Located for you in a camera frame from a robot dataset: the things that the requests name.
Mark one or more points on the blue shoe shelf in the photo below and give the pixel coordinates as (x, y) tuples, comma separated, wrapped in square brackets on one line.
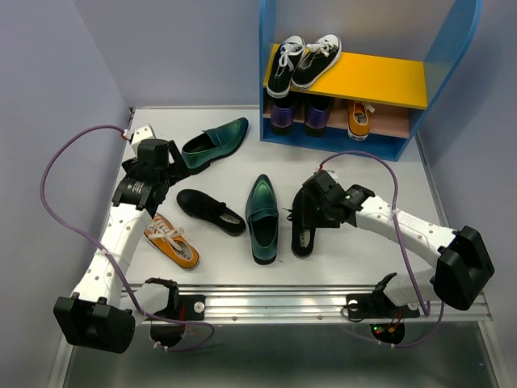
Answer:
[(401, 91)]

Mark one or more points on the black slip-on sneaker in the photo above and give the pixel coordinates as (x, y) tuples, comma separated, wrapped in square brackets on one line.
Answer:
[(200, 205)]

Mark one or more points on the green loafer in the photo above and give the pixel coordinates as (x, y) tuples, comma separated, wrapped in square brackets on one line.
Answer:
[(214, 144), (262, 217)]

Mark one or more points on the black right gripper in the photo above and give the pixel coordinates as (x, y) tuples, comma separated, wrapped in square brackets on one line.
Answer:
[(315, 220)]

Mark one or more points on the black white sneaker right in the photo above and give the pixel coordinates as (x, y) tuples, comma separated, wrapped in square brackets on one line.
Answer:
[(321, 56)]

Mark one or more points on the orange sneaker white laces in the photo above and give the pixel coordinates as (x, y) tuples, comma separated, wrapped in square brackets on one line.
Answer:
[(358, 119)]

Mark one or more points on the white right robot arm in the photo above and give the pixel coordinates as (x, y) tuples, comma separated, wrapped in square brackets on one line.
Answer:
[(459, 264)]

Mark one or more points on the purple boot right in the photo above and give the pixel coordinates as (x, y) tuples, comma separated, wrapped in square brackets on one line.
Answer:
[(317, 114)]

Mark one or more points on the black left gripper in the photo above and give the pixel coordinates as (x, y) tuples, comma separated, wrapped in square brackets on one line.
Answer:
[(178, 170)]

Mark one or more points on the black white sneaker left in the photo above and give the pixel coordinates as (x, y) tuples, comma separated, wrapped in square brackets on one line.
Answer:
[(286, 59)]

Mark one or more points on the purple boot left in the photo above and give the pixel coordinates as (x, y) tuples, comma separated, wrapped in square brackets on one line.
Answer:
[(283, 112)]

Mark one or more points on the black white sneaker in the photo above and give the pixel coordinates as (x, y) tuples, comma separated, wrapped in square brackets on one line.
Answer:
[(286, 59), (321, 56)]

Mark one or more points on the black lace-up sneaker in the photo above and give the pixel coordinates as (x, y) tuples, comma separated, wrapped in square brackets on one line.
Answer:
[(303, 238)]

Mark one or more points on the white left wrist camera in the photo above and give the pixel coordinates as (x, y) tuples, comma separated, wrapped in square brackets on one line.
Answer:
[(145, 132)]

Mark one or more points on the purple boot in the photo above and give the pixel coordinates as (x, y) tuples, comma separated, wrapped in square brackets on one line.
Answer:
[(317, 114), (283, 112)]

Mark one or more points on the green loafer centre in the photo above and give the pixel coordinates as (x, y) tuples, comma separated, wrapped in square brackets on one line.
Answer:
[(262, 217)]

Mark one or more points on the aluminium mounting rail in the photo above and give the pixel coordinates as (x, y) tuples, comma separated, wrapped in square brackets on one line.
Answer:
[(227, 305)]

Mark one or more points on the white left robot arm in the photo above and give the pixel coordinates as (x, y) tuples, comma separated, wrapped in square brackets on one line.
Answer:
[(103, 312)]

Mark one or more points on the green loafer back left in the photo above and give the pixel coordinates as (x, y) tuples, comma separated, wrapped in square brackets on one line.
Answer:
[(214, 144)]

